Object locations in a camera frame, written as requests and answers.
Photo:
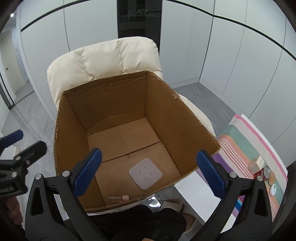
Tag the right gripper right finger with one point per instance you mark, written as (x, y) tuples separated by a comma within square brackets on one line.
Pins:
[(224, 187)]

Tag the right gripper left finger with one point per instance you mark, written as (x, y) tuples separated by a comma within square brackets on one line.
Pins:
[(74, 185)]

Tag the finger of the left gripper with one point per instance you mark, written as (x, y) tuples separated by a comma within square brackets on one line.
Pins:
[(12, 138), (32, 153)]

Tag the white small carton box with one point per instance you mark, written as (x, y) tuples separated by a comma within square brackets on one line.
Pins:
[(256, 165)]

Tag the red metal tin can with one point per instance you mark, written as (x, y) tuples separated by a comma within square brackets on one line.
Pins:
[(265, 173)]

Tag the white round compact case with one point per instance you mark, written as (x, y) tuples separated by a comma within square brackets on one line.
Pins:
[(272, 189)]

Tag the small pink glass bottle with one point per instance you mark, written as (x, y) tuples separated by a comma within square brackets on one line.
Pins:
[(118, 198)]

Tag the translucent pink square lid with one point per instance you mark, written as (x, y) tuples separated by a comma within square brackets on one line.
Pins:
[(145, 174)]

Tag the tan makeup sponge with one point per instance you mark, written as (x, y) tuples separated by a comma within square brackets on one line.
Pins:
[(272, 178)]

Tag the person left hand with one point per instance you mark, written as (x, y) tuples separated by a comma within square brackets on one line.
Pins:
[(14, 211)]

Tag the white low table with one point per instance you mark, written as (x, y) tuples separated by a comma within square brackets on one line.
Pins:
[(198, 195)]

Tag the striped colourful rug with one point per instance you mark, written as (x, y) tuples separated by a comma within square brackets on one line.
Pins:
[(240, 143)]

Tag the brown cardboard box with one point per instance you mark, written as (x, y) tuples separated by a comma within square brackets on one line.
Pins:
[(129, 118)]

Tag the cream padded armchair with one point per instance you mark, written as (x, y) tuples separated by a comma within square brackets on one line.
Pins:
[(102, 60)]

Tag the black wall panel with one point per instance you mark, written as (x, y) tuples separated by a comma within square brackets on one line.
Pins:
[(140, 18)]

